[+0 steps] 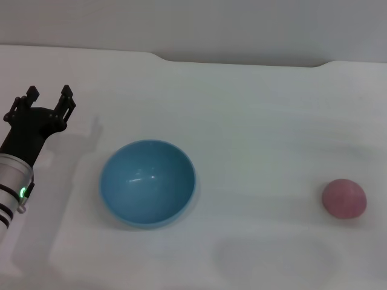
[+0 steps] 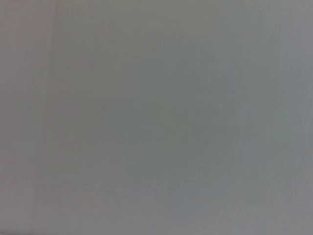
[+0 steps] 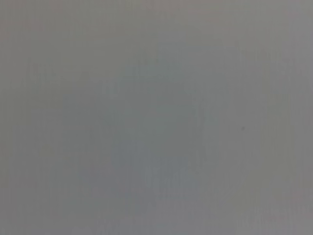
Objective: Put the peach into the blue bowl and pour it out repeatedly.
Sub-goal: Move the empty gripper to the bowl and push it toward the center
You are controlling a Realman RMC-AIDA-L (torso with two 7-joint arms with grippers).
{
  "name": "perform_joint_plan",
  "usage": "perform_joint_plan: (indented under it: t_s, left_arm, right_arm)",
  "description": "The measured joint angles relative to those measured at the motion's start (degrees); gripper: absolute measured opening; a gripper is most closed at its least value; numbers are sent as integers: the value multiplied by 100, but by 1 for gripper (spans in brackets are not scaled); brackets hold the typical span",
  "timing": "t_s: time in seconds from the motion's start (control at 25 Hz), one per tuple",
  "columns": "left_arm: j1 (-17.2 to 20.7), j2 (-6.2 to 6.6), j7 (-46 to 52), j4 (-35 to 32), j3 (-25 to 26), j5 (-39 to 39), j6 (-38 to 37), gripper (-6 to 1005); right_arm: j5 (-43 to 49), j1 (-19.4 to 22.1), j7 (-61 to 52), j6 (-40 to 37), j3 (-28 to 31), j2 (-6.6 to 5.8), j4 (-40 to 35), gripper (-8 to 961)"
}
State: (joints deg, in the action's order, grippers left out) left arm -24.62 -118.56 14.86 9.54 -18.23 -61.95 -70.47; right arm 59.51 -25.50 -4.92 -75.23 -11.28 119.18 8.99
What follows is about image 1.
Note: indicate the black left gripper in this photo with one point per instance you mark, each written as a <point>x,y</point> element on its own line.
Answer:
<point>27,130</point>

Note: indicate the pink peach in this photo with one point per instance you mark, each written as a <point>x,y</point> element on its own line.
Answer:
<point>344,197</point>

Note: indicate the blue bowl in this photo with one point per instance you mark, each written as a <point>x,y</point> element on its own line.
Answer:
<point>148,184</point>

